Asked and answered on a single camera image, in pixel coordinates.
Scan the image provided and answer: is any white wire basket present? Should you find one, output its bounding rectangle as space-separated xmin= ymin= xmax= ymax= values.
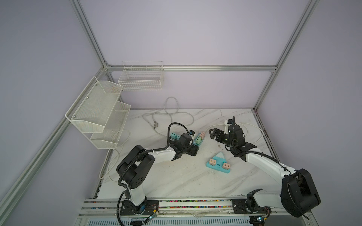
xmin=118 ymin=61 xmax=164 ymax=91

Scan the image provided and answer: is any blue power strip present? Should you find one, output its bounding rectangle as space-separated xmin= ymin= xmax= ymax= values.
xmin=193 ymin=133 xmax=205 ymax=147

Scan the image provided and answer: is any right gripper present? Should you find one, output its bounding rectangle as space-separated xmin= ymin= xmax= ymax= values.
xmin=208 ymin=128 xmax=235 ymax=149

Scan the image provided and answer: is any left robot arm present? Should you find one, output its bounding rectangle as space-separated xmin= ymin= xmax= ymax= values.
xmin=116 ymin=122 xmax=199 ymax=216

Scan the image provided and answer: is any green adapter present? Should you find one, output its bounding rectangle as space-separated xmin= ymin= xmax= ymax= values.
xmin=195 ymin=136 xmax=202 ymax=145

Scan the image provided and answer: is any aluminium front rail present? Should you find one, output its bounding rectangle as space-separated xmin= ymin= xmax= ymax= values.
xmin=77 ymin=196 xmax=289 ymax=218

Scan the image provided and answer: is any white cable of orange strip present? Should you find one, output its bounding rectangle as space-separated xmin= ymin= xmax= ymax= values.
xmin=98 ymin=129 xmax=131 ymax=183

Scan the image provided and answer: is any teal triangular power strip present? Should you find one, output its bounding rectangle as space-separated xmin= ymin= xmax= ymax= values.
xmin=206 ymin=152 xmax=231 ymax=174

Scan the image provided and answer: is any white mesh lower shelf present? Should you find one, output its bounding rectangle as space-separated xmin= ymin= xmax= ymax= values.
xmin=90 ymin=101 xmax=131 ymax=149

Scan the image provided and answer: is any white mesh shelf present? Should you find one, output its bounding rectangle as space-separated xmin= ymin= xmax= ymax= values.
xmin=65 ymin=77 xmax=123 ymax=133
xmin=90 ymin=101 xmax=131 ymax=149

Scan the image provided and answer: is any white mesh upper shelf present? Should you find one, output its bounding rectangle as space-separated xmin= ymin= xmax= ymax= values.
xmin=65 ymin=77 xmax=123 ymax=133

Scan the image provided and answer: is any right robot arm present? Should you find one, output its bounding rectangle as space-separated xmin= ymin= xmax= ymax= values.
xmin=209 ymin=124 xmax=321 ymax=218

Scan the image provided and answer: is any grey cable with plug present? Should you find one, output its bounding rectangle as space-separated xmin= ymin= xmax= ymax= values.
xmin=142 ymin=96 xmax=195 ymax=137

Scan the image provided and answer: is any white cable of blue strip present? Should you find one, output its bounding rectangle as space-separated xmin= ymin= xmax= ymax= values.
xmin=204 ymin=118 xmax=264 ymax=145

